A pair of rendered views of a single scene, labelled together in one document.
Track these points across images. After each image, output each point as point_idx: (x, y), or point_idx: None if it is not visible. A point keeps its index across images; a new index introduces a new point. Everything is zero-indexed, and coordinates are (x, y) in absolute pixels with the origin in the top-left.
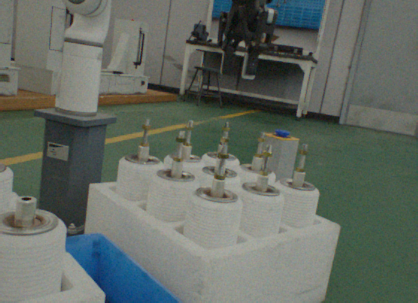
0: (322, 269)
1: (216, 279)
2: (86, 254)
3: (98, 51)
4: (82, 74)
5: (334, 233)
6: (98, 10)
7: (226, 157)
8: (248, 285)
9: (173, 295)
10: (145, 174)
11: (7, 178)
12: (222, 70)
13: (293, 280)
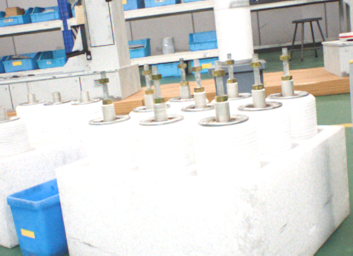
0: (231, 251)
1: (68, 190)
2: None
3: (228, 0)
4: (219, 26)
5: (234, 196)
6: None
7: (100, 82)
8: (103, 212)
9: (58, 194)
10: None
11: (84, 108)
12: None
13: (171, 239)
